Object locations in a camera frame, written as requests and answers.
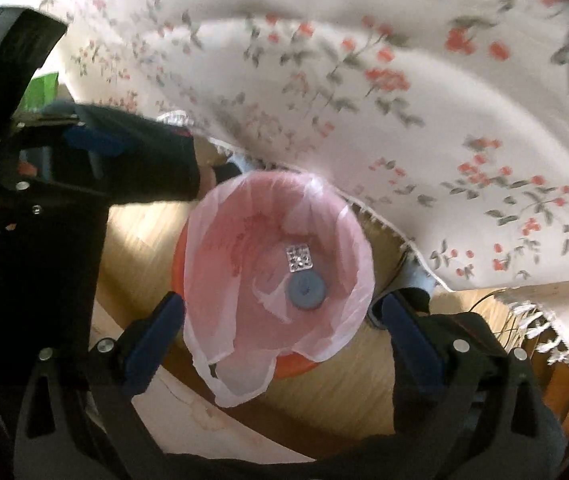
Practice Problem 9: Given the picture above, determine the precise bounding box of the silver pill blister pack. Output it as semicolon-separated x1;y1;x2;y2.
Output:
286;244;314;273

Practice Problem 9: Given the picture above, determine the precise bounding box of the green bag on floor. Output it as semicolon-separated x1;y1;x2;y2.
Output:
18;73;59;112

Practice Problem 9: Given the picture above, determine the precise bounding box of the floral white tablecloth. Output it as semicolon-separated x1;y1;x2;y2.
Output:
36;0;569;363

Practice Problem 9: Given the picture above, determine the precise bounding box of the blue silicone cup lid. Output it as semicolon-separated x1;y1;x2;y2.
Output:
287;269;327;311

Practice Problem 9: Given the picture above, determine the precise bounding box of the pink lined trash bin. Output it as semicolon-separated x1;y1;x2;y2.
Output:
172;171;375;408

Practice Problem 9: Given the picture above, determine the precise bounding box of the person's left hand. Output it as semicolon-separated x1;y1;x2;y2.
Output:
193;136;228;200

